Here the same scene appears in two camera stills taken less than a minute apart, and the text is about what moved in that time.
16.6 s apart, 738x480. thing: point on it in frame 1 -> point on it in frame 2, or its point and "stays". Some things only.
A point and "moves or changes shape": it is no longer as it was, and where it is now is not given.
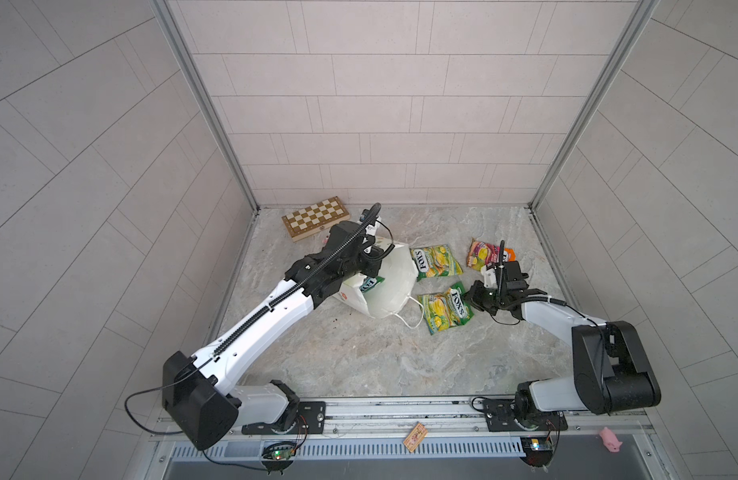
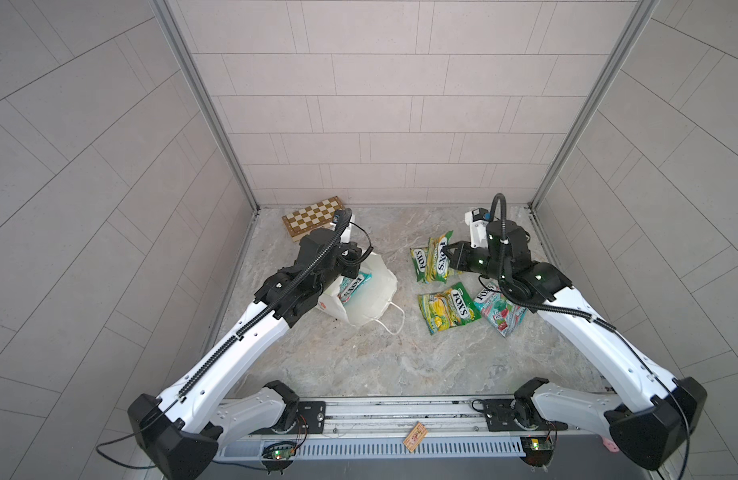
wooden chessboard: [314, 218] stays
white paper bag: [400, 272] moves or changes shape
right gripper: [474, 293] -> [458, 258]
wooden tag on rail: [415, 437] stays
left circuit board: [278, 456] stays
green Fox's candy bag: [446, 309] stays
